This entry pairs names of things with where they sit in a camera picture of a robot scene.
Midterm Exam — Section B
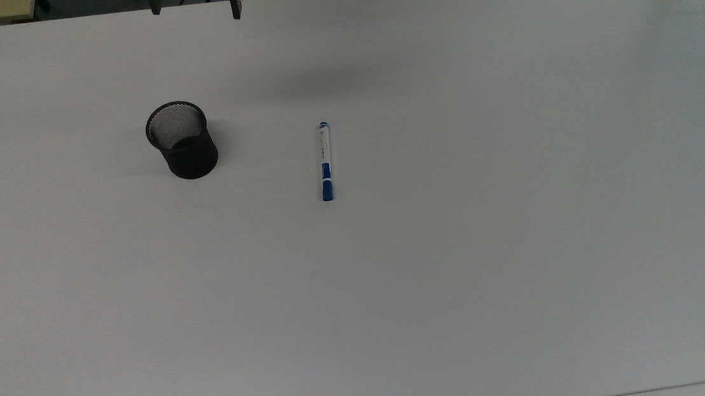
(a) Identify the blue and white marker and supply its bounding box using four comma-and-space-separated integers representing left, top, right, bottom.
315, 121, 337, 203

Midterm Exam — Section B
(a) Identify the black mesh pen cup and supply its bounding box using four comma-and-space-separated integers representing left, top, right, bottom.
143, 98, 221, 184

